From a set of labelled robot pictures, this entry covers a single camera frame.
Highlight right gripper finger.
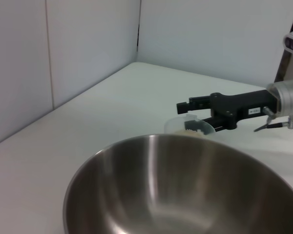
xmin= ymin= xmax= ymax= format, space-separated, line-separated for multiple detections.
xmin=176 ymin=96 xmax=213 ymax=115
xmin=185 ymin=116 xmax=227 ymax=133

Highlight black cable with metal plug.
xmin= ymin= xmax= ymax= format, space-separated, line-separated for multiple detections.
xmin=253 ymin=106 xmax=293 ymax=133

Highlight white rice grains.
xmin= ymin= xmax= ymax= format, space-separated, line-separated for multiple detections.
xmin=174 ymin=129 xmax=204 ymax=136

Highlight stainless steel mixing bowl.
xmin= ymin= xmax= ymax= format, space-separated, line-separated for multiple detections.
xmin=63 ymin=133 xmax=293 ymax=234

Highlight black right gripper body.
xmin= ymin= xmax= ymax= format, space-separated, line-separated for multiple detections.
xmin=210 ymin=89 xmax=279 ymax=131

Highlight clear plastic measuring cup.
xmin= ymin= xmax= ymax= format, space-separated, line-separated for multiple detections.
xmin=164 ymin=114 xmax=217 ymax=140

